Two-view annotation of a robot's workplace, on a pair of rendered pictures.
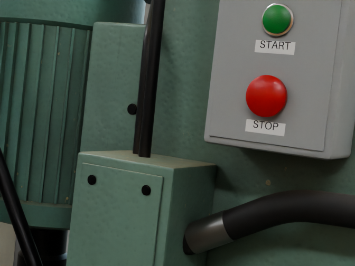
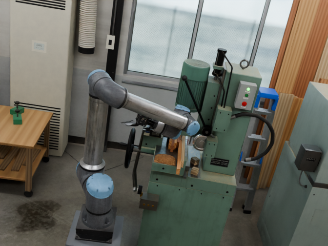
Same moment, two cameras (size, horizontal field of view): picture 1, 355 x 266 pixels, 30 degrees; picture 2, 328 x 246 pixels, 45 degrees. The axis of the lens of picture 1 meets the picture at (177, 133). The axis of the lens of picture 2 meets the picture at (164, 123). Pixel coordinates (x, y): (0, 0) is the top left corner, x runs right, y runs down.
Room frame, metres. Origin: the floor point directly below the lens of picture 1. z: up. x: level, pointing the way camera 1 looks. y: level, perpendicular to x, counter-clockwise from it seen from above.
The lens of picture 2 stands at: (-1.30, 1.40, 2.21)
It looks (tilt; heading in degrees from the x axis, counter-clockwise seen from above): 25 degrees down; 332
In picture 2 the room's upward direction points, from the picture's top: 11 degrees clockwise
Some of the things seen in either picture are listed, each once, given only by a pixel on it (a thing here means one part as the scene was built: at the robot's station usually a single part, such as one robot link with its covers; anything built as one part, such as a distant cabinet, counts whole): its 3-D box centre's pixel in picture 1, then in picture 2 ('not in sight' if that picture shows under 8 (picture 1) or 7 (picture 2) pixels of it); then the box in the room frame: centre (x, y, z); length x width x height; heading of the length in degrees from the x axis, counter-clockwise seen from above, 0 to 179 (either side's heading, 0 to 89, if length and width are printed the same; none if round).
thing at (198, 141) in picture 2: not in sight; (201, 142); (0.61, 0.08, 1.02); 0.12 x 0.03 x 0.12; 62
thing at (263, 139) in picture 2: not in sight; (251, 152); (1.09, -0.80, 0.58); 0.27 x 0.25 x 1.16; 155
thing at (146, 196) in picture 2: not in sight; (149, 201); (0.61, 0.39, 0.58); 0.12 x 0.08 x 0.08; 62
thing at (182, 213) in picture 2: not in sight; (182, 210); (0.72, 0.03, 0.36); 0.58 x 0.45 x 0.71; 62
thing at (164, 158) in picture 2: not in sight; (165, 157); (0.62, 0.33, 0.92); 0.14 x 0.09 x 0.04; 62
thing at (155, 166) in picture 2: not in sight; (164, 145); (0.84, 0.23, 0.87); 0.61 x 0.30 x 0.06; 152
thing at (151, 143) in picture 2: not in sight; (153, 137); (0.88, 0.30, 0.92); 0.15 x 0.13 x 0.09; 152
